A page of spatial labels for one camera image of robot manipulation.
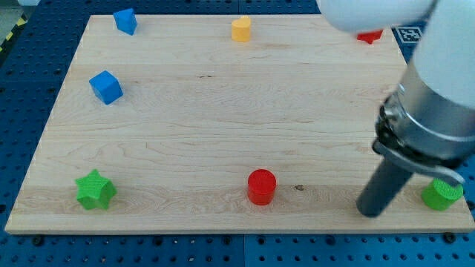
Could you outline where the silver wrist flange clamp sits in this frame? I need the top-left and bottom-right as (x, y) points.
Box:
(372, 62), (474, 185)

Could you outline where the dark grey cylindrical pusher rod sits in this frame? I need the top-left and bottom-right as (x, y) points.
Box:
(356, 158), (413, 217)

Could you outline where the green cylinder block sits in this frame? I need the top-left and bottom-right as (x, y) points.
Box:
(421, 179), (463, 211)

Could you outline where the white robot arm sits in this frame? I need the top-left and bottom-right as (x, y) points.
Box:
(317, 0), (474, 217)

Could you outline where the black white fiducial tag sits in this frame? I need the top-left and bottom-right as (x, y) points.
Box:
(396, 26), (422, 44)

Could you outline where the red star block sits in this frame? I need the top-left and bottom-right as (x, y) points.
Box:
(356, 29), (384, 45)

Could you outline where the red cylinder block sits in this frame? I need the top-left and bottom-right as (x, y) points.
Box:
(247, 169), (277, 205)

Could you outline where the light wooden board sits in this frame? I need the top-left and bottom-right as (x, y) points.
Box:
(5, 15), (474, 234)

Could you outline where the green star block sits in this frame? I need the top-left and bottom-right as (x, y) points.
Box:
(75, 169), (117, 210)

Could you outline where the blue cube block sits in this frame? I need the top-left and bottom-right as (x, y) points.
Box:
(89, 70), (123, 105)

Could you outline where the blue pentagon block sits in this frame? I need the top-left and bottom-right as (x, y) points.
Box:
(113, 8), (137, 36)

